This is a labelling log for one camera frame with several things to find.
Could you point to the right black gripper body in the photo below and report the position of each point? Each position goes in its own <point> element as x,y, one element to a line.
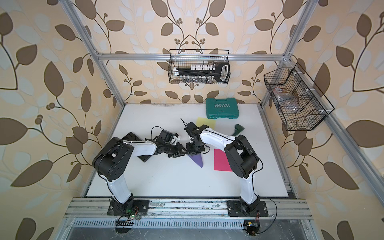
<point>193,148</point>

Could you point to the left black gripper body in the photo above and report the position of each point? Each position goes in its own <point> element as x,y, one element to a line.
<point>175,150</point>

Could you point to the purple square paper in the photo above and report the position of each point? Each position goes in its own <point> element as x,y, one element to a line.
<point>197,159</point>

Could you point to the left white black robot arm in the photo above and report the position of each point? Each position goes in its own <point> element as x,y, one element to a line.
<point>111,162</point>

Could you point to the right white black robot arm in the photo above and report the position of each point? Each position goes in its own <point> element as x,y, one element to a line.
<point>241,156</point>

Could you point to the yellow square paper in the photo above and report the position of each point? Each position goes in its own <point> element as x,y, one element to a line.
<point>204,121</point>

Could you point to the pink square paper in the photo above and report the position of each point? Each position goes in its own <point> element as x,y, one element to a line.
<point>220,161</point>

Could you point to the green tool case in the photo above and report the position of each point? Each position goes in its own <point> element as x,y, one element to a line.
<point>222,108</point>

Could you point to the black flat tray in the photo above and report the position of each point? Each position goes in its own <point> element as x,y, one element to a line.
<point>142,149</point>

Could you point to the green black pipe wrench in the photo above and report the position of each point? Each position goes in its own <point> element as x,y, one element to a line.
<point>238,130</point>

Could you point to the black socket holder tool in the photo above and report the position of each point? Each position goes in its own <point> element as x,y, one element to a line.
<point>210,73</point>

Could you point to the plastic bag in basket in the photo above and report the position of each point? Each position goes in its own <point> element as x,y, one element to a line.
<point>287,102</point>

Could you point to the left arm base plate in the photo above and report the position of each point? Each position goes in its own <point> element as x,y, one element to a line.
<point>131,207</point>

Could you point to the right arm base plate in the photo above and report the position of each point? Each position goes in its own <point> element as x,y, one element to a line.
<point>247,208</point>

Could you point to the black wire basket back wall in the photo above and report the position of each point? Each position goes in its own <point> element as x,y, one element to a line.
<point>186,57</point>

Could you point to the black wire basket wall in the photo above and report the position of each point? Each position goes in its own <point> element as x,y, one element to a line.
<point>314,105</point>
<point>186,57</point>

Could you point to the black wire basket right wall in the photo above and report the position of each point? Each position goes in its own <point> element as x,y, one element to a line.
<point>314,105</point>

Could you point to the aluminium front rail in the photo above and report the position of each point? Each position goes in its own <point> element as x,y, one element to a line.
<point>279,209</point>

